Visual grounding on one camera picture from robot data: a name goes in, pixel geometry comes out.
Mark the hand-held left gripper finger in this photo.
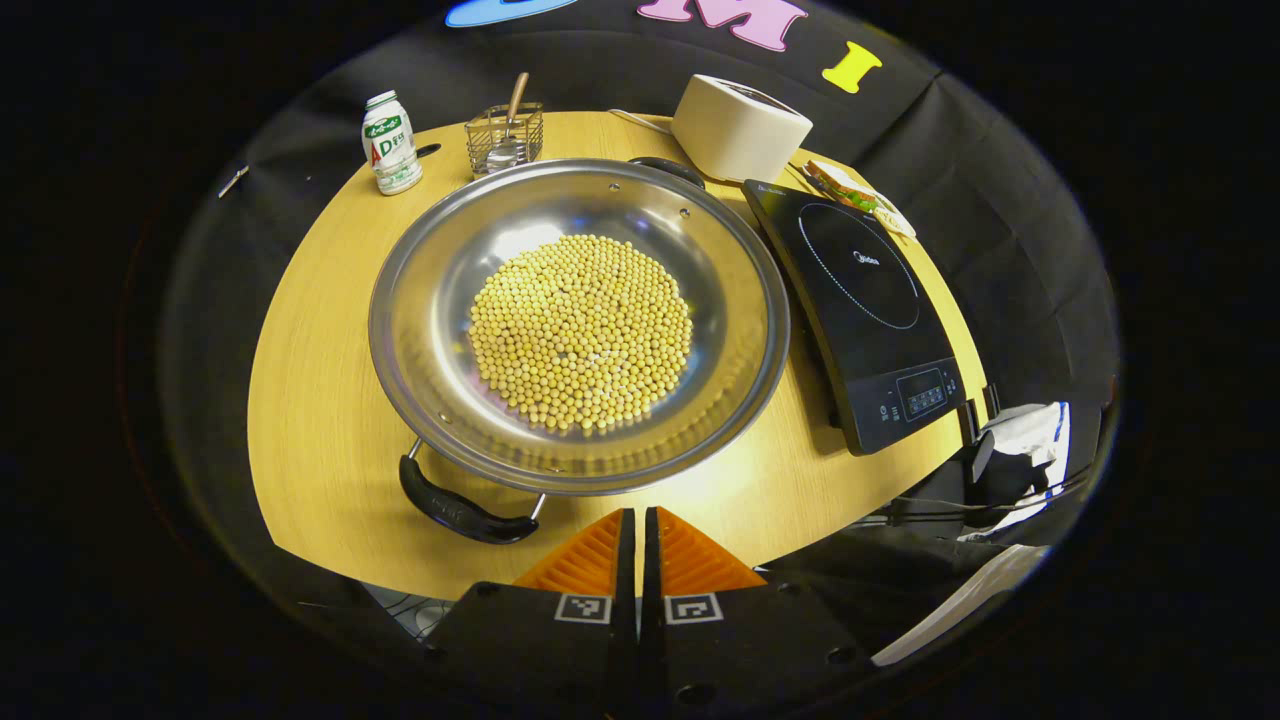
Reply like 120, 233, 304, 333
640, 506, 881, 719
420, 507, 639, 720

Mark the black induction cooktop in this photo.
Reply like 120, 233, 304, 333
742, 178, 969, 457

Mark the stainless steel pot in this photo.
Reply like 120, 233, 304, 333
368, 155, 791, 546

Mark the pile of yellow soybeans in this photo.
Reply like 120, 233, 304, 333
467, 233, 694, 436

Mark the dark cloth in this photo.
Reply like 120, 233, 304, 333
865, 440, 1051, 546

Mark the white cloth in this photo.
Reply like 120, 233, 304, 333
975, 400, 1073, 531

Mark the sandwich with lettuce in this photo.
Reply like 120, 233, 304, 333
805, 160, 881, 213

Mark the white toaster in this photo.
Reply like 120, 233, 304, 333
670, 73, 814, 184

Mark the white drink bottle green label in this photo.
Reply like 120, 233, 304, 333
361, 90, 424, 197

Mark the black backdrop cloth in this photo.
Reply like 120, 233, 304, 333
160, 0, 1121, 601

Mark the metal wire basket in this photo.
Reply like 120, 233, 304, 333
465, 102, 546, 179

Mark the white toaster cable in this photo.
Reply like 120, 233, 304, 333
608, 108, 676, 136

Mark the wooden handled spoon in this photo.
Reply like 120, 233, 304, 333
487, 72, 531, 171

